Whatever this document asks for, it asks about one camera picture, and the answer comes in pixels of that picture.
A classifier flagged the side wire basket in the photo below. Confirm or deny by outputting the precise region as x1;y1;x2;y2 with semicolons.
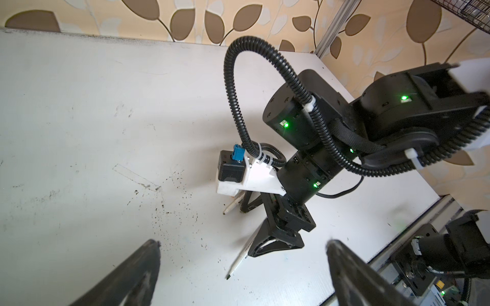
432;0;489;34

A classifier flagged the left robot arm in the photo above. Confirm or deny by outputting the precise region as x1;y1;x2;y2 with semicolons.
74;210;489;305

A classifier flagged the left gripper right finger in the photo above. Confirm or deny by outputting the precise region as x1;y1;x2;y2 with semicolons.
326;239;413;305

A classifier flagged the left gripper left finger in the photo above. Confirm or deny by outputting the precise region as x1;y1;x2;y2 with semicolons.
72;239;161;305

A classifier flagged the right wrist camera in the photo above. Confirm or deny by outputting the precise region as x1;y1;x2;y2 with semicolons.
216;144;287;198

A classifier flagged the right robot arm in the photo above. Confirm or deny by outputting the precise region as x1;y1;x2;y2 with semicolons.
223;36;489;257

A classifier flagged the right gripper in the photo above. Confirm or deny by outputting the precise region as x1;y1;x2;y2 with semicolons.
239;191;316;258

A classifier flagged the thin white pen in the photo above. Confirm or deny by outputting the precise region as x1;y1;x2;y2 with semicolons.
225;228;260;280

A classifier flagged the white pen with black print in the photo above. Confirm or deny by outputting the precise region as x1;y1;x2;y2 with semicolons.
223;191;246;215

